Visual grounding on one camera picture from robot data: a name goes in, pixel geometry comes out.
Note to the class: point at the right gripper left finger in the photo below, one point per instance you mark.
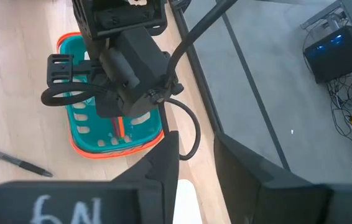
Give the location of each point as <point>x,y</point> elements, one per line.
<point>101,202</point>

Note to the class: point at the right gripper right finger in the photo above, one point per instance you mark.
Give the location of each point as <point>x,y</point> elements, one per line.
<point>288,202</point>

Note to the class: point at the orange pencil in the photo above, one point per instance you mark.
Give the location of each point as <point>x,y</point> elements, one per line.
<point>122,127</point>

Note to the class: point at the red pencil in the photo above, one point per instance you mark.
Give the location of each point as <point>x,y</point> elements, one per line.
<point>115,127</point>

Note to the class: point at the teal basket orange rim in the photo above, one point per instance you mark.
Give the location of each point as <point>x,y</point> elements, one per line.
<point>145,132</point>

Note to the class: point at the black pen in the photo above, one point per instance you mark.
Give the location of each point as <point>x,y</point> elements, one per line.
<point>33,168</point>

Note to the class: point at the white plastic bin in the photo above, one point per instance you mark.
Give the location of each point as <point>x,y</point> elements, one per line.
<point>187,205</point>

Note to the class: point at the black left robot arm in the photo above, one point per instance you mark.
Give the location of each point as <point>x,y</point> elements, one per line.
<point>123,18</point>

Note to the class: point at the black computer blue lights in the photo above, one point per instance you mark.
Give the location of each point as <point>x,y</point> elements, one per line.
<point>334,56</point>

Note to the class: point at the black metal table frame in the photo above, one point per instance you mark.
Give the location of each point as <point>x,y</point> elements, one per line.
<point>204,84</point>

